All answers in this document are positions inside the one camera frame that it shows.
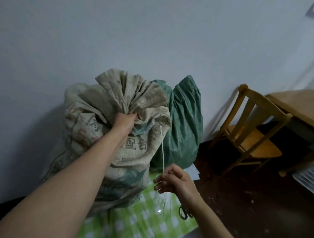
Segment person's right forearm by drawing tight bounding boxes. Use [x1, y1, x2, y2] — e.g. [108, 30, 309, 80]
[181, 195, 234, 238]

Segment wooden chair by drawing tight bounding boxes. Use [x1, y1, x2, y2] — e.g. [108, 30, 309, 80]
[209, 84, 293, 175]

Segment beige woven printed sack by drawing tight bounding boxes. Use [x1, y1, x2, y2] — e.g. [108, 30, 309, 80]
[40, 69, 172, 216]

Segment white paper sheet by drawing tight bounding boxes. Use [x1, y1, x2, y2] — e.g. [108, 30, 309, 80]
[183, 163, 201, 181]

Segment person's left forearm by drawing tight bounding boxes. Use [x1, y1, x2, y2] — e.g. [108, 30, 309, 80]
[0, 127, 128, 238]

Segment green checkered cloth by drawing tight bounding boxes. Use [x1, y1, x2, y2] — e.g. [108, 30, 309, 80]
[77, 172, 199, 238]

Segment wooden table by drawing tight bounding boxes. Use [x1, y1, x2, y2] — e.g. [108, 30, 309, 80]
[265, 89, 314, 177]

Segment person's right hand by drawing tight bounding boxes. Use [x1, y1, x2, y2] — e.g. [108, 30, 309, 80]
[153, 163, 200, 206]

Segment green woven sack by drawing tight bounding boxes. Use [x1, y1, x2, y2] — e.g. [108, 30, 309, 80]
[150, 75, 204, 171]

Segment person's left hand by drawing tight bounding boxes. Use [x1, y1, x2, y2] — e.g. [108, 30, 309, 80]
[112, 112, 138, 136]

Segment white ribbed crate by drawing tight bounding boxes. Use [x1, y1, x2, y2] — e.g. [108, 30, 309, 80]
[292, 165, 314, 194]

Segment white plastic string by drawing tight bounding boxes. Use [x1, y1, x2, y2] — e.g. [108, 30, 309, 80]
[159, 125, 165, 214]

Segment black handled scissors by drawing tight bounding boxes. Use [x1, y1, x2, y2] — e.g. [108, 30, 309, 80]
[179, 205, 194, 220]

